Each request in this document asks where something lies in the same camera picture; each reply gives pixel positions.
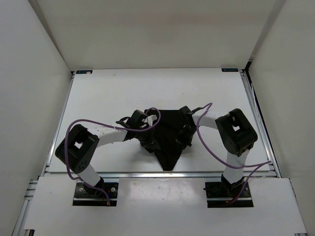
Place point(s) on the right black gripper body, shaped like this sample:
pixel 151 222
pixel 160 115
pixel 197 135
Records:
pixel 185 135

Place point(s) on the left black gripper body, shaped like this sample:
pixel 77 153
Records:
pixel 145 136

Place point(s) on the black skirt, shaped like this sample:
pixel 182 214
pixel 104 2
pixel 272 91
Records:
pixel 168 151

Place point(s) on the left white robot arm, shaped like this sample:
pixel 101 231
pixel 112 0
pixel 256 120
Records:
pixel 84 136

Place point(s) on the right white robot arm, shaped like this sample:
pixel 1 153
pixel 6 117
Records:
pixel 237 135

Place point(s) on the right blue corner label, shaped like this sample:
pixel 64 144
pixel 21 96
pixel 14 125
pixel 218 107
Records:
pixel 229 70

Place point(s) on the blue corner label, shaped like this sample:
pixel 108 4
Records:
pixel 84 72
pixel 229 70

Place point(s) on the left blue corner label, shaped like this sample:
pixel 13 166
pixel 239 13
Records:
pixel 84 72

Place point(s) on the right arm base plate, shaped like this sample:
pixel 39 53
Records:
pixel 222 194

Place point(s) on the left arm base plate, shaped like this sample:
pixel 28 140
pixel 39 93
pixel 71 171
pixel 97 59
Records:
pixel 85 196

